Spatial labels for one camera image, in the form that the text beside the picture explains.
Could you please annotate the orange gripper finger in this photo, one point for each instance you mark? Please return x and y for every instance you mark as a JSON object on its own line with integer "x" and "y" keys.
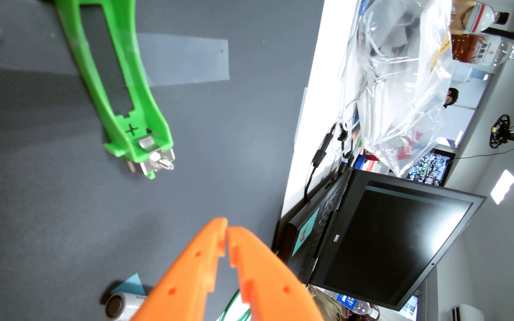
{"x": 181, "y": 285}
{"x": 270, "y": 285}

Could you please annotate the white cylindrical battery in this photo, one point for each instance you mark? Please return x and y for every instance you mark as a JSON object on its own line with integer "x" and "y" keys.
{"x": 123, "y": 306}

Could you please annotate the green battery holder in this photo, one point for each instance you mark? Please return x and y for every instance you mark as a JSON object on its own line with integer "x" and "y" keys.
{"x": 118, "y": 147}

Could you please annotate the light blue tape piece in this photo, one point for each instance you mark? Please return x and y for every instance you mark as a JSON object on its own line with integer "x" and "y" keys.
{"x": 133, "y": 285}

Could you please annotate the brown bag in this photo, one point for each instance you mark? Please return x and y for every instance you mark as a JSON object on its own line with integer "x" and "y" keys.
{"x": 326, "y": 305}

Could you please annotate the bottle with blue label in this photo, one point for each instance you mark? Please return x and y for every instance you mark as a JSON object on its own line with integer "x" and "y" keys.
{"x": 350, "y": 303}

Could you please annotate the black Dell laptop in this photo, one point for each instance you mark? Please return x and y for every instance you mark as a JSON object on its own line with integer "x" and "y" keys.
{"x": 395, "y": 240}

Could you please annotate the red and blue boxes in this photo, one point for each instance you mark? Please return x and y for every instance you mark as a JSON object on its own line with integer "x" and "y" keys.
{"x": 366, "y": 164}

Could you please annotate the dark grey mat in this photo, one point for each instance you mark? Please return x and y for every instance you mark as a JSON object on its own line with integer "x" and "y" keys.
{"x": 38, "y": 200}

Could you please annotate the white air conditioner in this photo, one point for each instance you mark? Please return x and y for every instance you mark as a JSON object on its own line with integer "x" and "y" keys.
{"x": 466, "y": 313}

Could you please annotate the background monitor with pictures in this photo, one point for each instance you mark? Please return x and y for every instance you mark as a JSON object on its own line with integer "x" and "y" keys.
{"x": 431, "y": 168}

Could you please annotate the clear tape strip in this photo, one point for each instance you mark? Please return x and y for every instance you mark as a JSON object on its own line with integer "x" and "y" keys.
{"x": 185, "y": 60}

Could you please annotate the clear plastic bag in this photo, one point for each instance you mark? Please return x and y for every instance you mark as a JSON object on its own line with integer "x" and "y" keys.
{"x": 399, "y": 89}

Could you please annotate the bright ceiling light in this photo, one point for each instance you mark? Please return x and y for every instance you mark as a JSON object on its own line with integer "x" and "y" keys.
{"x": 502, "y": 186}

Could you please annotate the dark-haired person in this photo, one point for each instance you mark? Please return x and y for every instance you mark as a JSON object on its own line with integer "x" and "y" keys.
{"x": 451, "y": 96}

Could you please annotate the brown tea bottle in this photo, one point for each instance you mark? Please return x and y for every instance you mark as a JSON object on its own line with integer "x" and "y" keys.
{"x": 475, "y": 51}

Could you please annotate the clear bottle black cap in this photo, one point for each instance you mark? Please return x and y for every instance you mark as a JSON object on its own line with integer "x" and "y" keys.
{"x": 480, "y": 18}

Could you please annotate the black metal pole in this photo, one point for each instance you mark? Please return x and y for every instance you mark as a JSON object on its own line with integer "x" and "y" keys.
{"x": 511, "y": 36}

